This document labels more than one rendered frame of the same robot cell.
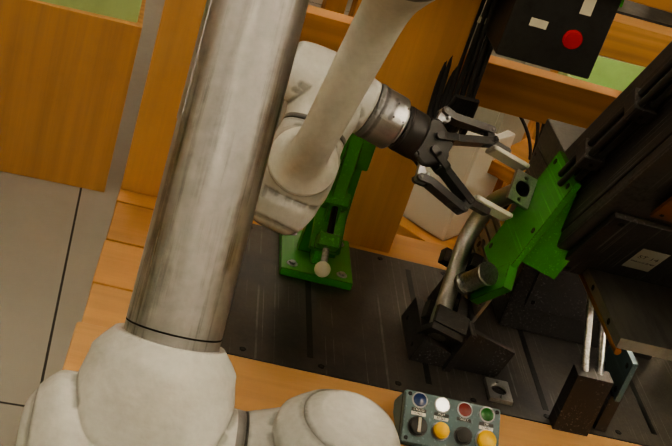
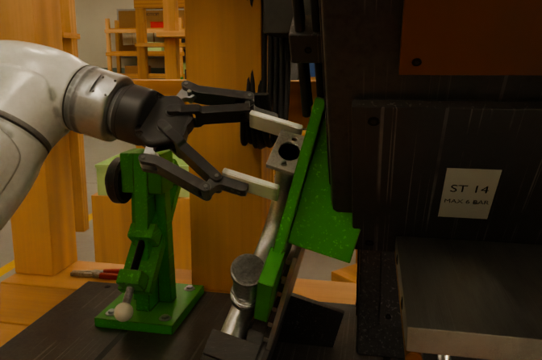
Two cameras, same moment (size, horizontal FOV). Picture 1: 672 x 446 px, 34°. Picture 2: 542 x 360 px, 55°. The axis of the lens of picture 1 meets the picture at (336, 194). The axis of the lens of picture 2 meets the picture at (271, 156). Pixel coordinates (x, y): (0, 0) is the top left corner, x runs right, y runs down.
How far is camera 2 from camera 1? 1.30 m
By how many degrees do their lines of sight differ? 26
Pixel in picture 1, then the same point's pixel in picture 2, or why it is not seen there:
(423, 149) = (149, 127)
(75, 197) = not seen: hidden behind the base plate
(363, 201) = (219, 243)
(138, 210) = (11, 287)
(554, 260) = (338, 232)
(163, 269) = not seen: outside the picture
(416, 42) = (214, 66)
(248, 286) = (40, 344)
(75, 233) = not seen: hidden behind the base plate
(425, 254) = (306, 290)
